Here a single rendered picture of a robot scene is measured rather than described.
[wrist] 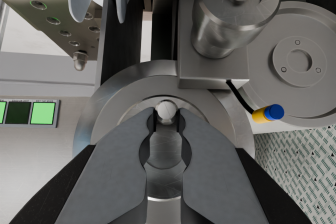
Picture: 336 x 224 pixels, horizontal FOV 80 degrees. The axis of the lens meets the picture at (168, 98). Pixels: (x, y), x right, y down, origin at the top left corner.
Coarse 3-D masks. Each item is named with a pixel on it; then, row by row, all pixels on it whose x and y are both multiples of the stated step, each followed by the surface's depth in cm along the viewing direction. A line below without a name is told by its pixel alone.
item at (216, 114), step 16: (144, 80) 17; (160, 80) 17; (176, 80) 17; (112, 96) 16; (128, 96) 16; (144, 96) 16; (192, 96) 16; (208, 96) 16; (112, 112) 16; (208, 112) 16; (224, 112) 16; (96, 128) 16; (224, 128) 16; (160, 208) 15; (176, 208) 15
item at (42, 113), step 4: (36, 104) 49; (40, 104) 49; (44, 104) 49; (48, 104) 50; (52, 104) 50; (36, 108) 49; (40, 108) 49; (44, 108) 49; (48, 108) 49; (52, 108) 49; (32, 112) 49; (36, 112) 49; (40, 112) 49; (44, 112) 49; (48, 112) 49; (52, 112) 49; (32, 116) 49; (36, 116) 49; (40, 116) 49; (44, 116) 49; (48, 116) 49; (52, 116) 49; (32, 120) 49; (36, 120) 49; (40, 120) 49; (44, 120) 49; (48, 120) 49
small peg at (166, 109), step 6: (162, 102) 12; (168, 102) 12; (174, 102) 12; (156, 108) 12; (162, 108) 12; (168, 108) 12; (174, 108) 12; (156, 114) 12; (162, 114) 12; (168, 114) 12; (174, 114) 12; (162, 120) 12; (168, 120) 12; (174, 120) 14
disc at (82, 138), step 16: (144, 64) 18; (160, 64) 18; (176, 64) 18; (112, 80) 17; (128, 80) 17; (96, 96) 17; (224, 96) 17; (96, 112) 17; (240, 112) 17; (80, 128) 17; (240, 128) 17; (80, 144) 16; (240, 144) 16
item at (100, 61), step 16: (112, 0) 22; (112, 16) 22; (128, 16) 30; (112, 32) 22; (128, 32) 30; (112, 48) 22; (128, 48) 31; (96, 64) 19; (112, 64) 22; (128, 64) 31; (96, 80) 18
